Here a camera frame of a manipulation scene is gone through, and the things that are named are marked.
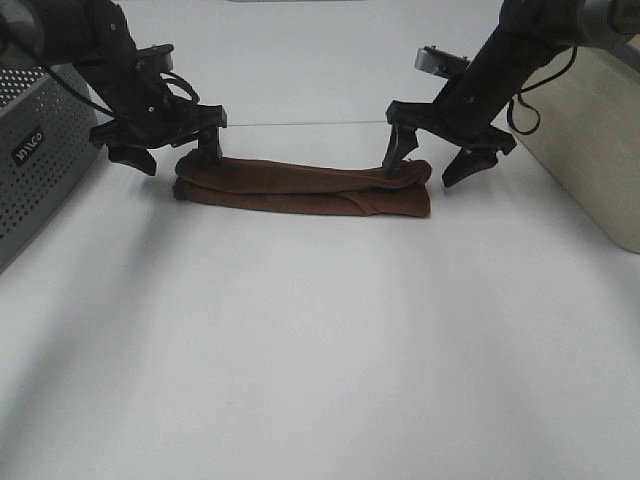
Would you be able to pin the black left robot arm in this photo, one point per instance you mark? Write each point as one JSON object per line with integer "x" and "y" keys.
{"x": 91, "y": 36}

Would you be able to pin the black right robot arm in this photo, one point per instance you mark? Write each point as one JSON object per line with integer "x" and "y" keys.
{"x": 529, "y": 35}

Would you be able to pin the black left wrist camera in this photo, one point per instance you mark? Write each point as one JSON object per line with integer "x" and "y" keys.
{"x": 155, "y": 60}

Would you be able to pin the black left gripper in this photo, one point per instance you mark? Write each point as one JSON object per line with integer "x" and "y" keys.
{"x": 175, "y": 118}

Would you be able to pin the beige plastic basket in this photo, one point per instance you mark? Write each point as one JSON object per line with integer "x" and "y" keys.
{"x": 581, "y": 122}

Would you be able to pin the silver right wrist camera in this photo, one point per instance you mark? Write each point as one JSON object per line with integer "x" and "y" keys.
{"x": 434, "y": 61}

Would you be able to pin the brown towel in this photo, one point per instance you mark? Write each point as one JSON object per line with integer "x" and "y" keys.
{"x": 271, "y": 186}

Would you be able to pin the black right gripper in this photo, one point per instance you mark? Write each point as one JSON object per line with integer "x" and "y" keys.
{"x": 459, "y": 115}

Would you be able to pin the grey perforated basket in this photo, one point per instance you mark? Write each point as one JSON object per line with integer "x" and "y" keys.
{"x": 45, "y": 152}

